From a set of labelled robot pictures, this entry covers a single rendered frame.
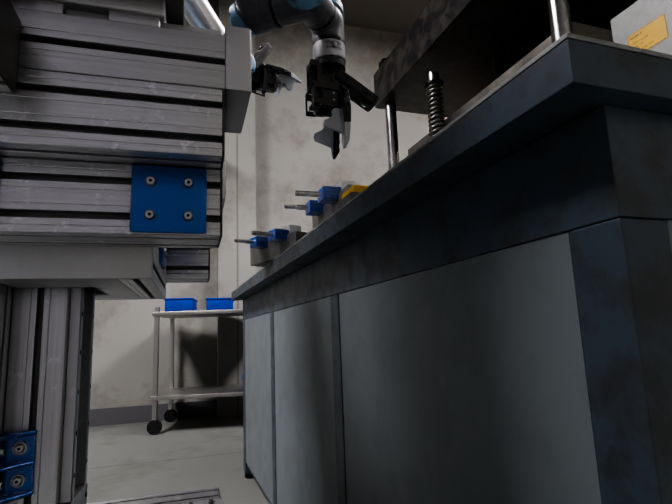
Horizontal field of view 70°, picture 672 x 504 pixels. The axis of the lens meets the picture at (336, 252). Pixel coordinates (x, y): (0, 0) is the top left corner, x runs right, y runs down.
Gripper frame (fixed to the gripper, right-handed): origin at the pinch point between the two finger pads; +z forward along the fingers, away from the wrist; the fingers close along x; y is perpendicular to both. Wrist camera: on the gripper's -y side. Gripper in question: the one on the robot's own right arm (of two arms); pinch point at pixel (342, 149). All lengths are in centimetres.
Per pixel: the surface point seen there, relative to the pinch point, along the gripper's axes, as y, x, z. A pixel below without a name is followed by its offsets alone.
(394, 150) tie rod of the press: -74, -119, -52
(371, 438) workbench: 4, 19, 58
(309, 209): 5.5, -8.6, 11.9
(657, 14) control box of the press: -85, 15, -39
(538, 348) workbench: 4, 59, 42
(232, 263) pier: -10, -286, -16
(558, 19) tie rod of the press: -72, -5, -49
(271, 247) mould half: 9.8, -32.6, 16.7
